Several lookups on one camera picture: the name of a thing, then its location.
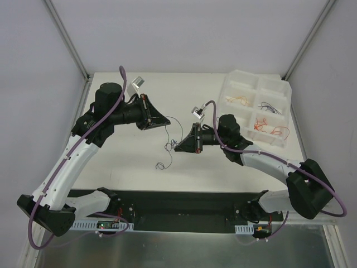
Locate yellow wire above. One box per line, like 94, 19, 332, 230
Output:
226, 95, 251, 107

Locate red wire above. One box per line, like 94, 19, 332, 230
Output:
253, 117, 269, 131

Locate orange wire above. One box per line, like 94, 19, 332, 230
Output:
270, 125, 291, 141

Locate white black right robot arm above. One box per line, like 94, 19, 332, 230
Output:
174, 114, 336, 221

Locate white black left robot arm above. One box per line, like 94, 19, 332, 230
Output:
17, 83, 171, 237

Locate white compartment tray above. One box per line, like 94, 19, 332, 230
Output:
216, 70, 292, 148

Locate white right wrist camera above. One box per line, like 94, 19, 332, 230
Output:
191, 104, 206, 128

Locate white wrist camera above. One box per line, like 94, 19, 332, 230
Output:
127, 76, 144, 97
191, 104, 206, 128

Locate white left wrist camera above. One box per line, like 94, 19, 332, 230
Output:
127, 76, 144, 97

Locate right white cable duct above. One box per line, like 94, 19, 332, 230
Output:
234, 224, 254, 235

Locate white cable duct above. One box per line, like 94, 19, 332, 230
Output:
234, 224, 254, 235
70, 219, 134, 232

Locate aluminium right corner post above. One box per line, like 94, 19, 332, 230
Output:
282, 0, 338, 81

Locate aluminium corner post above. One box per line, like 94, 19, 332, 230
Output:
282, 0, 338, 81
41, 0, 94, 82

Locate left white cable duct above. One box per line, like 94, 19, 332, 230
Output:
70, 219, 134, 232

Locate aluminium left corner post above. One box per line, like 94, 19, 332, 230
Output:
41, 0, 94, 82

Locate aluminium frame rail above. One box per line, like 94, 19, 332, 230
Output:
287, 212, 337, 225

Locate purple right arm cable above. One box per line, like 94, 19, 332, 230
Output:
202, 100, 348, 243

